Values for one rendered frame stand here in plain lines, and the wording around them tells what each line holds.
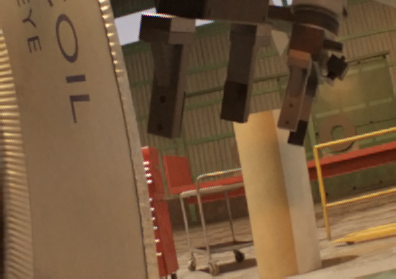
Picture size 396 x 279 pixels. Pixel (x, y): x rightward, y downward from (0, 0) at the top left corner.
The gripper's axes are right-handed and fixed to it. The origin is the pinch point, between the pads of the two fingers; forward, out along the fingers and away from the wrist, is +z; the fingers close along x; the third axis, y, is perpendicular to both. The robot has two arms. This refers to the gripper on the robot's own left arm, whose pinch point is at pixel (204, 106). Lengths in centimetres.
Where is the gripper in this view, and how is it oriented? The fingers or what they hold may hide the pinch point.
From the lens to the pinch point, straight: 62.1
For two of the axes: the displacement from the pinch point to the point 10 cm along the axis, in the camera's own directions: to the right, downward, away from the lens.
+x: -5.0, 0.8, -8.6
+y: -8.6, -1.9, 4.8
